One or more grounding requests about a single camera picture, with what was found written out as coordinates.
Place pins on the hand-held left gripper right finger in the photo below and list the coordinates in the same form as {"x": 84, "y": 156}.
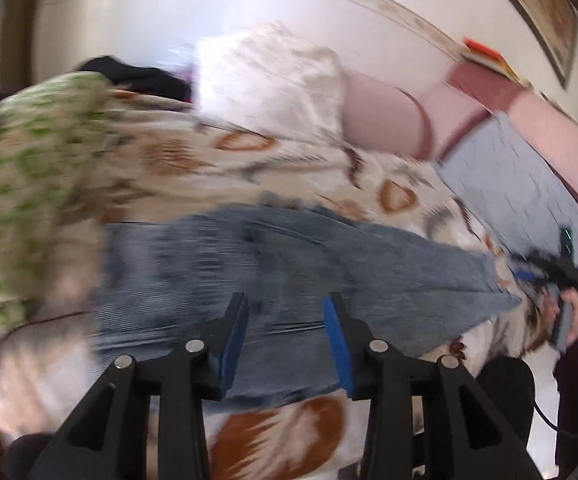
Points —
{"x": 339, "y": 350}

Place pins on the white patterned pillow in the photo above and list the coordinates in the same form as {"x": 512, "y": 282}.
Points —
{"x": 269, "y": 80}

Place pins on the pink headboard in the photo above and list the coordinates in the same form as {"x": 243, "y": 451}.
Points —
{"x": 544, "y": 115}

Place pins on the grey-blue quilted cloth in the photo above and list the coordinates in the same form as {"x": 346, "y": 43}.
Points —
{"x": 509, "y": 180}

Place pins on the blue denim pants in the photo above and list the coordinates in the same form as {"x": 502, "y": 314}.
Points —
{"x": 279, "y": 270}

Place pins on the framed wall picture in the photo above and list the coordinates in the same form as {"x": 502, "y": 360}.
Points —
{"x": 544, "y": 0}

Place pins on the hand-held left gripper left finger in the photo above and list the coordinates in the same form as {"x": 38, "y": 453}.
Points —
{"x": 234, "y": 350}

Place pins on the green patterned cloth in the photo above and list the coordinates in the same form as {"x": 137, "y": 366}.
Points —
{"x": 34, "y": 160}

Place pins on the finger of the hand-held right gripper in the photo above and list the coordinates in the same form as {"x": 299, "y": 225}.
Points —
{"x": 526, "y": 275}

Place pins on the person's leg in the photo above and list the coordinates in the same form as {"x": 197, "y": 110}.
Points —
{"x": 504, "y": 390}

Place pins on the leaf print blanket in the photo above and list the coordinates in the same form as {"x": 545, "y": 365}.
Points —
{"x": 194, "y": 170}

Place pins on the black cloth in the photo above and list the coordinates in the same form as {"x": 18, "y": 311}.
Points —
{"x": 134, "y": 77}

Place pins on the pink bolster pillow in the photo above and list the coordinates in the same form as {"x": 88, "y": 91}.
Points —
{"x": 379, "y": 115}

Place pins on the red books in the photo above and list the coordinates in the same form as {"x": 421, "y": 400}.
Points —
{"x": 484, "y": 50}

